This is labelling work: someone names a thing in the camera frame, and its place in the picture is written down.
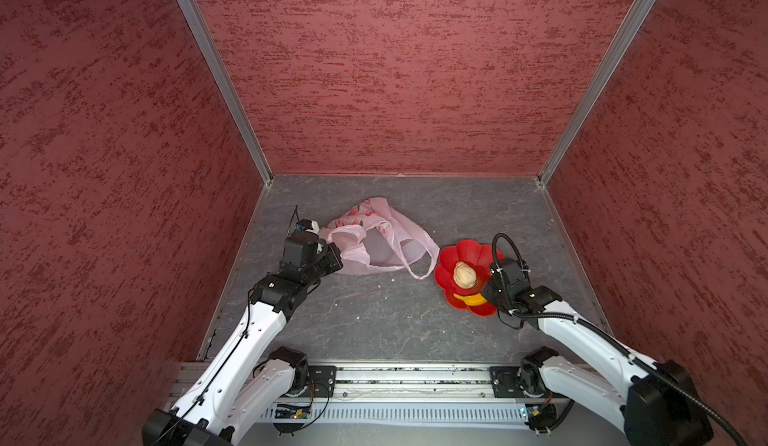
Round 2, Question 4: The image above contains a left aluminium corner post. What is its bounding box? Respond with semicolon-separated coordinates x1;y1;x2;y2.
176;0;274;187

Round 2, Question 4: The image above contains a pink plastic bag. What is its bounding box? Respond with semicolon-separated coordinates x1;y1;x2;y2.
320;197;440;280

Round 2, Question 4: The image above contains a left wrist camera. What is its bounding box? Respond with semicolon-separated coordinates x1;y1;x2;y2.
280;219;323;285

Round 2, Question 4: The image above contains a right black corrugated cable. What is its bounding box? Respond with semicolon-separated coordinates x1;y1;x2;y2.
491;232;748;446

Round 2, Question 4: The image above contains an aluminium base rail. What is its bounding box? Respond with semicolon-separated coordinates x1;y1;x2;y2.
167;361;658;402

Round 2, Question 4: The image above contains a red flower-shaped bowl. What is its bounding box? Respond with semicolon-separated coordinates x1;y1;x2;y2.
434;240;497;317

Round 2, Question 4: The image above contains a yellow fake banana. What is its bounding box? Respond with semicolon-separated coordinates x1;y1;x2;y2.
453;294;488;307

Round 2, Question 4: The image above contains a white slotted cable duct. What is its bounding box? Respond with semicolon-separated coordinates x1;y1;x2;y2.
263;402;532;426

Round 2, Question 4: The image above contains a beige fake fruit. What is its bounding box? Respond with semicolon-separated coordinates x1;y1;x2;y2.
453;261;478;290

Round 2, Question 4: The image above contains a right aluminium corner post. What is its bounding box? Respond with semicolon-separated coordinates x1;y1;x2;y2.
538;0;657;189

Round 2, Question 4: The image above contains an aluminium corner post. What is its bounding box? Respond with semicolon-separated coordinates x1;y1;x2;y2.
176;0;274;187
538;0;657;189

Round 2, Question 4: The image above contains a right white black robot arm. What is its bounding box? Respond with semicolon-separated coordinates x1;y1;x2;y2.
481;259;745;445

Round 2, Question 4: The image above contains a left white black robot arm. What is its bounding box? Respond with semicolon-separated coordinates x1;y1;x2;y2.
142;232;343;445

